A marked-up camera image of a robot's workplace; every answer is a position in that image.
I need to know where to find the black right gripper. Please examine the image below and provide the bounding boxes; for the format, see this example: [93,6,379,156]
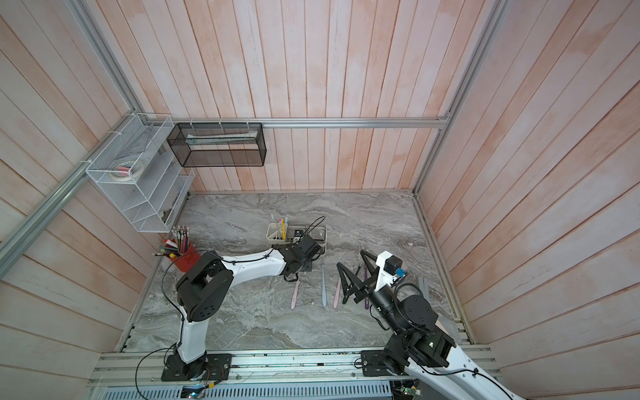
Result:
[343,252,409,339]

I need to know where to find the pale blue toothbrush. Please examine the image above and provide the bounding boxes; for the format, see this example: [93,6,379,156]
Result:
[321,263,328,308]

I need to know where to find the pink toothbrush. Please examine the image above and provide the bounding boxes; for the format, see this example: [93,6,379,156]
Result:
[290,278,301,310]
[333,279,342,309]

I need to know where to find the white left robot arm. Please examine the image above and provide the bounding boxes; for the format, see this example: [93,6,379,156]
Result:
[176,234,325,365]

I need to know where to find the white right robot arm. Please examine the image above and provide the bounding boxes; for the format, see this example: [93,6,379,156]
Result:
[337,250,520,399]

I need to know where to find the cream toothbrush holder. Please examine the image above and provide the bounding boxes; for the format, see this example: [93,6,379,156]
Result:
[266,223,328,248]

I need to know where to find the purple toothbrush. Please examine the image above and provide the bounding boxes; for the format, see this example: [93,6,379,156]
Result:
[363,267,370,310]

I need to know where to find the grey flat bar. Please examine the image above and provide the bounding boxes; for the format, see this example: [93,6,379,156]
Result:
[418,277,430,302]

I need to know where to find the red pencil cup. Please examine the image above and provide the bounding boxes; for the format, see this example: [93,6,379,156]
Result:
[169,243,201,273]

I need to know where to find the pens in red cup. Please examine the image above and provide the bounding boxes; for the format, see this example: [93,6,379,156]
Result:
[153,226,191,258]

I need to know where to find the black mesh basket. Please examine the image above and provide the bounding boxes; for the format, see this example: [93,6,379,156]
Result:
[168,122,267,168]

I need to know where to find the tape roll on shelf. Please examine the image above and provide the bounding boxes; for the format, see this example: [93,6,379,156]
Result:
[108,159,144,183]

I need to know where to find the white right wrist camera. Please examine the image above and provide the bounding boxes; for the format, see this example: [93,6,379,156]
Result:
[374,251,406,292]

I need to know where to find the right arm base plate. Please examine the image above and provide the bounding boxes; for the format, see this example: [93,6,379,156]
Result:
[360,350,404,377]

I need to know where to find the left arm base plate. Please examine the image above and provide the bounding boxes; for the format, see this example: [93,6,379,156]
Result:
[161,351,233,382]

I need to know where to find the white wire mesh shelf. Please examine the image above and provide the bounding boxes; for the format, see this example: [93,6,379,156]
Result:
[86,113,195,233]

